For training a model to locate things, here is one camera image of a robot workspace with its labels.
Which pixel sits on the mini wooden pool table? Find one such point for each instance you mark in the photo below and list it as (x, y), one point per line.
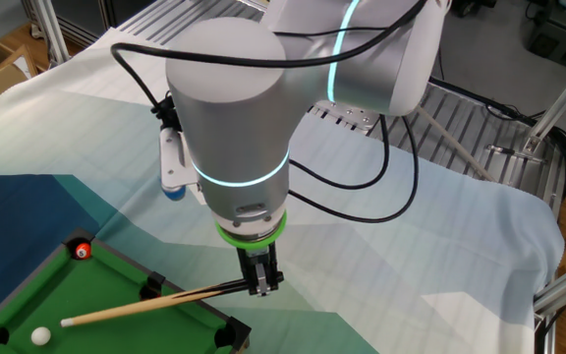
(106, 285)

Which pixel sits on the blue green white tablecloth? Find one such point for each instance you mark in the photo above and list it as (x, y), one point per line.
(411, 246)

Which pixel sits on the grey equipment box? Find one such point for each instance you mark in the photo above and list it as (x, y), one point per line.
(558, 39)

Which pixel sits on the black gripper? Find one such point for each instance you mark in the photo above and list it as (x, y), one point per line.
(246, 253)

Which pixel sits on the orange number five ball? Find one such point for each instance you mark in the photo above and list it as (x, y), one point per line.
(83, 251)

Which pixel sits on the beige tube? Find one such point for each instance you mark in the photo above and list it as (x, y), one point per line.
(455, 145)

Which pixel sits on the wooden pool cue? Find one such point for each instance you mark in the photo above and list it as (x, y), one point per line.
(140, 306)

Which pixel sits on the black cabinet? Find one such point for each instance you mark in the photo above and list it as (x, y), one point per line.
(81, 19)

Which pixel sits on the metal robot mount plate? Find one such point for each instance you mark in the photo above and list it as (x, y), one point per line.
(356, 115)

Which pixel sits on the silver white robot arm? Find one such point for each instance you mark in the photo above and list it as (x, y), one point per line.
(229, 123)

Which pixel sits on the white cue ball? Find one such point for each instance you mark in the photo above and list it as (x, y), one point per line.
(40, 336)

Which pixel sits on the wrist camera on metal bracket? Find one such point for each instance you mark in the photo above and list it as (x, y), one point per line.
(170, 157)

